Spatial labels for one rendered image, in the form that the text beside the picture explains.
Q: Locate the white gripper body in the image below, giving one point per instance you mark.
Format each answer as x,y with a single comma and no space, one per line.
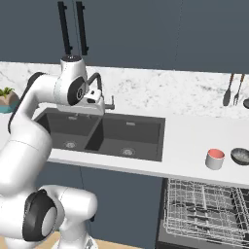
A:
92,109

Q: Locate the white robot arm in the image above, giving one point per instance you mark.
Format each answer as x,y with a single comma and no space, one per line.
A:
26,152

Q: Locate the dark blue lower cupboard door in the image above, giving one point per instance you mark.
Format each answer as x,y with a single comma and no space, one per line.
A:
64,178
126,207

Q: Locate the dark blue cupboard door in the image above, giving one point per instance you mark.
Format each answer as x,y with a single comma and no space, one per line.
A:
29,29
126,207
214,32
64,178
129,32

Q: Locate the dark blue upper cupboard door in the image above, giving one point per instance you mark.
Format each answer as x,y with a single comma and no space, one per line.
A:
214,32
29,29
129,32

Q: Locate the white cup with red inside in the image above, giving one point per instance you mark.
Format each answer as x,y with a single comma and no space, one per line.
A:
214,160

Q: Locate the dark grey bowl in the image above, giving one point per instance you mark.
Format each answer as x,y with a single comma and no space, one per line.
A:
240,156

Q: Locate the dishwasher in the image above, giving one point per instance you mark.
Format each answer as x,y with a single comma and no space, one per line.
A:
207,214

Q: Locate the black tap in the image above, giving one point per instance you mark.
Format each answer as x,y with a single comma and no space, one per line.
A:
97,78

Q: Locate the dark double sink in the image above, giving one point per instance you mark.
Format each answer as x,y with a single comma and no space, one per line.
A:
129,139

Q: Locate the green plant in pot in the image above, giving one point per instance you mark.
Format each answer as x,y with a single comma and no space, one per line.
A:
7,99

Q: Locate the hanging dark fork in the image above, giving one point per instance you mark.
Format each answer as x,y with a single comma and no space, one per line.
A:
237,94

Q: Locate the hanging dark round tool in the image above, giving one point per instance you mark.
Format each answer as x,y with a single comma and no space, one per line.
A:
246,103

